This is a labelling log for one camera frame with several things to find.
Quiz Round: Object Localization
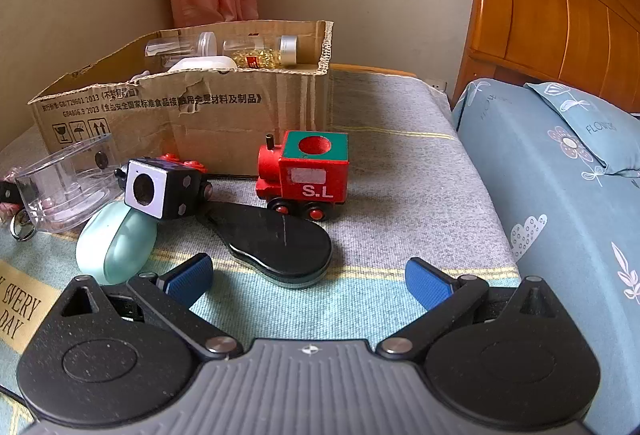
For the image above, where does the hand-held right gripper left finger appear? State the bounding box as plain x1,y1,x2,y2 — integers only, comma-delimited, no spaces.
57,252,246,358

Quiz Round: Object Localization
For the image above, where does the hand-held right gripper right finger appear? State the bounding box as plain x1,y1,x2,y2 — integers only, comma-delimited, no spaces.
375,257,568,358

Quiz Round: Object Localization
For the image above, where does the black oval case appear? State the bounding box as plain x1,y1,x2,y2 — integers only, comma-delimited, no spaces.
195,202,334,289

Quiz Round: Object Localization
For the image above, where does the brown cardboard box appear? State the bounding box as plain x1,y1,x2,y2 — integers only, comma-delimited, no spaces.
27,20,335,178

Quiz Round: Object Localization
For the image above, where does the white plastic bottle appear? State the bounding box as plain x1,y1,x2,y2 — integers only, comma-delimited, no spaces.
167,56,239,74

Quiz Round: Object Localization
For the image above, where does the clear bottle of yellow capsules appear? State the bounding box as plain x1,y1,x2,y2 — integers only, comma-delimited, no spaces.
222,35,299,69

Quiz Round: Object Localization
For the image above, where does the clear plastic jar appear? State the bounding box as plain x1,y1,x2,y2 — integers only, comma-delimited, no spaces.
145,31,219,62

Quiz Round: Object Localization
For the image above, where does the mint egg-shaped case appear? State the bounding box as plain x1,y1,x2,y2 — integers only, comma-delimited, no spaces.
76,204,159,286

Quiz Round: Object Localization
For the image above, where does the black white cube toy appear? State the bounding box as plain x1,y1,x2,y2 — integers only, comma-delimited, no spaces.
114,154,214,222

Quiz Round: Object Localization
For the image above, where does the checked printed blanket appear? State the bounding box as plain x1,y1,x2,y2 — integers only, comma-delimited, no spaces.
0,64,523,435

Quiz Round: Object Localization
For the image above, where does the blue flowered bed sheet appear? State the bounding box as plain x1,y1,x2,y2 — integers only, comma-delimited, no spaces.
450,78,640,435

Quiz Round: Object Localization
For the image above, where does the clear round plastic case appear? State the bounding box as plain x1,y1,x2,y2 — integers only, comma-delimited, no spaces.
14,135,119,234

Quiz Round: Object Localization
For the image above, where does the red toy train engine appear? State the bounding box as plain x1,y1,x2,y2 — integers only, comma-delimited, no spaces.
255,130,350,221

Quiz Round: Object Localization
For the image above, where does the blue flowered pillow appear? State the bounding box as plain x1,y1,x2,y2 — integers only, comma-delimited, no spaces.
522,82,640,178

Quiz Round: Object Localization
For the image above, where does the wooden bed headboard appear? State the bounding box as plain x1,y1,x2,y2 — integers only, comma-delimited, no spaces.
450,0,640,116

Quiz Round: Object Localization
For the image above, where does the metal key ring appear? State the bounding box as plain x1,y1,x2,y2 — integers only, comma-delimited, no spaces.
9,209,39,242

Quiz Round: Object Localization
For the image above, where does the pink keychain toy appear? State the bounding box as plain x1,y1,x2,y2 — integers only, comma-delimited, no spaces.
0,182,24,219

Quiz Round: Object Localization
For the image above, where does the black cable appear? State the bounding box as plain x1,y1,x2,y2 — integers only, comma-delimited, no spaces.
0,384,36,417

